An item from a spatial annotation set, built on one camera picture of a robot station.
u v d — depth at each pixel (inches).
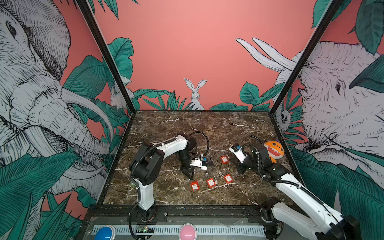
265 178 22.1
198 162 29.4
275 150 34.8
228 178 33.7
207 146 32.3
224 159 35.7
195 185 31.4
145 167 19.2
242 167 27.1
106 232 26.5
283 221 23.1
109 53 34.5
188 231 26.9
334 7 27.2
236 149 26.6
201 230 27.7
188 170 28.8
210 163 36.0
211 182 32.8
